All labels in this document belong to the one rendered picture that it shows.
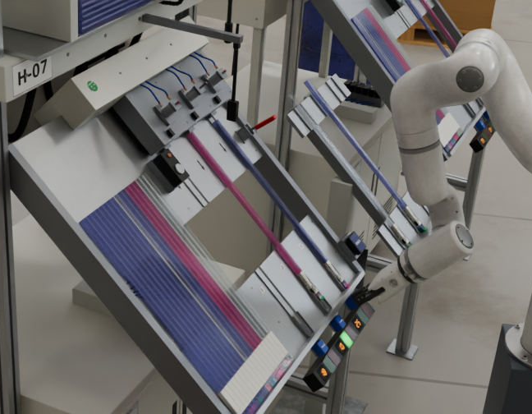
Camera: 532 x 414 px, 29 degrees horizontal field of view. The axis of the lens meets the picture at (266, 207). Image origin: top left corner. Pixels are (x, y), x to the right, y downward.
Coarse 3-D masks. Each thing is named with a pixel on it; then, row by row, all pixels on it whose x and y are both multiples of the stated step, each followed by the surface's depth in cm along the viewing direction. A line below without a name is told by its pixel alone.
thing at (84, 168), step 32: (64, 128) 207; (96, 128) 213; (32, 160) 196; (64, 160) 202; (96, 160) 209; (128, 160) 215; (192, 160) 230; (224, 160) 238; (256, 160) 247; (64, 192) 198; (96, 192) 204; (192, 192) 224
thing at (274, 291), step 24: (288, 240) 241; (264, 264) 230; (288, 264) 235; (312, 264) 242; (336, 264) 249; (240, 288) 220; (264, 288) 226; (288, 288) 232; (336, 288) 244; (264, 312) 222; (288, 312) 227; (312, 312) 233; (288, 336) 223
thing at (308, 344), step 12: (360, 276) 250; (348, 288) 244; (336, 312) 236; (324, 324) 231; (312, 336) 226; (300, 348) 224; (300, 360) 219; (288, 372) 214; (276, 384) 211; (264, 408) 204
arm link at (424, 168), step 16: (416, 160) 218; (432, 160) 219; (416, 176) 220; (432, 176) 220; (416, 192) 222; (432, 192) 221; (448, 192) 225; (432, 208) 235; (448, 208) 233; (432, 224) 238; (464, 224) 236
